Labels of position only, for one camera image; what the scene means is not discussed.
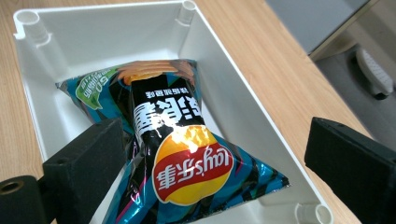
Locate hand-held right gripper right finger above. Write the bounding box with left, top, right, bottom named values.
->
left=304, top=116, right=396, bottom=224

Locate blue and black chips bag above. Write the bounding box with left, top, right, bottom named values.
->
left=55, top=59, right=290, bottom=224

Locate white plastic storage box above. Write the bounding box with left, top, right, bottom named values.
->
left=12, top=0, right=334, bottom=224

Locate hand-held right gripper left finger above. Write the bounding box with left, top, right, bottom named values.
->
left=36, top=117, right=131, bottom=224

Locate grey panel with wooden edge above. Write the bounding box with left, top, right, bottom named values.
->
left=265, top=0, right=381, bottom=62

